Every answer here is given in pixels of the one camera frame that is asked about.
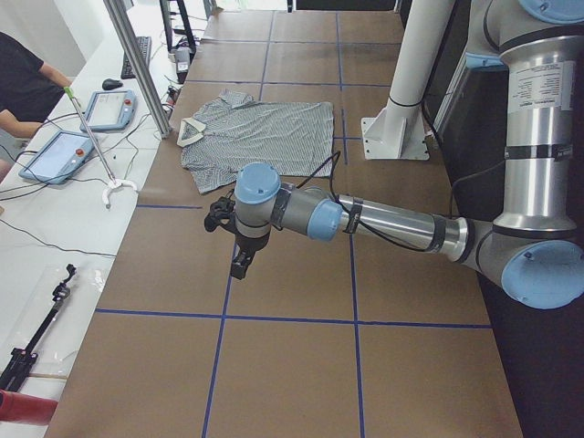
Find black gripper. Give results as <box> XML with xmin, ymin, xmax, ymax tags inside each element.
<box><xmin>230</xmin><ymin>234</ymin><xmax>269</xmax><ymax>279</ymax></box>

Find blue white striped polo shirt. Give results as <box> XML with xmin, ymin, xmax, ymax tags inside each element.
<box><xmin>180</xmin><ymin>89</ymin><xmax>334</xmax><ymax>193</ymax></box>

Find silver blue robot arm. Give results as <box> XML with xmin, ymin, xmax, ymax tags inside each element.
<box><xmin>228</xmin><ymin>1</ymin><xmax>583</xmax><ymax>309</ymax></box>

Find white reacher grabber stick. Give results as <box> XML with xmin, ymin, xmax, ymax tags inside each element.
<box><xmin>63</xmin><ymin>87</ymin><xmax>138</xmax><ymax>209</ymax></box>

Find far blue teach pendant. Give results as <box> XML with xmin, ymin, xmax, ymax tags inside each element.
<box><xmin>85</xmin><ymin>89</ymin><xmax>137</xmax><ymax>132</ymax></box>

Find blue teach pendant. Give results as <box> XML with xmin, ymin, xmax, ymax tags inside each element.
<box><xmin>18</xmin><ymin>130</ymin><xmax>94</xmax><ymax>184</ymax></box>
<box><xmin>85</xmin><ymin>89</ymin><xmax>137</xmax><ymax>132</ymax></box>

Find grey box on desk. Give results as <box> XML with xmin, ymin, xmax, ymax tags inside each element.
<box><xmin>174</xmin><ymin>47</ymin><xmax>192</xmax><ymax>84</ymax></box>

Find near blue teach pendant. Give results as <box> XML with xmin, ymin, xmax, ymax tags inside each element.
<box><xmin>18</xmin><ymin>130</ymin><xmax>94</xmax><ymax>184</ymax></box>

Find black computer mouse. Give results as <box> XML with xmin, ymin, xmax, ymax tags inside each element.
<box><xmin>101</xmin><ymin>78</ymin><xmax>123</xmax><ymax>91</ymax></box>

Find black keyboard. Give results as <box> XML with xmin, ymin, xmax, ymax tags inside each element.
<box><xmin>120</xmin><ymin>36</ymin><xmax>152</xmax><ymax>80</ymax></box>

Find black folded tripod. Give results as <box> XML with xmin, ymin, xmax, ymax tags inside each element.
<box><xmin>1</xmin><ymin>264</ymin><xmax>77</xmax><ymax>392</ymax></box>

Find red cylinder object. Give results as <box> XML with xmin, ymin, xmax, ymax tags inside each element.
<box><xmin>0</xmin><ymin>390</ymin><xmax>58</xmax><ymax>425</ymax></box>

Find seated person in black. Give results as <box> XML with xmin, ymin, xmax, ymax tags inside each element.
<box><xmin>0</xmin><ymin>31</ymin><xmax>73</xmax><ymax>182</ymax></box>

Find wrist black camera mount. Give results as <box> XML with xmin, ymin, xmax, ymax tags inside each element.
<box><xmin>203</xmin><ymin>196</ymin><xmax>236</xmax><ymax>234</ymax></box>

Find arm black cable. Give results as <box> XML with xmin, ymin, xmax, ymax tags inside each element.
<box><xmin>296</xmin><ymin>151</ymin><xmax>439</xmax><ymax>253</ymax></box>

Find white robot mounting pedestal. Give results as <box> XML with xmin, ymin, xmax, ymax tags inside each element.
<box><xmin>361</xmin><ymin>0</ymin><xmax>455</xmax><ymax>161</ymax></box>

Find black desk cable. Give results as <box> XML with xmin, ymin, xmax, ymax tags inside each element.
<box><xmin>0</xmin><ymin>217</ymin><xmax>117</xmax><ymax>259</ymax></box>

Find aluminium frame post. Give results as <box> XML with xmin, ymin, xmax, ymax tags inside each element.
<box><xmin>103</xmin><ymin>0</ymin><xmax>172</xmax><ymax>139</ymax></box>

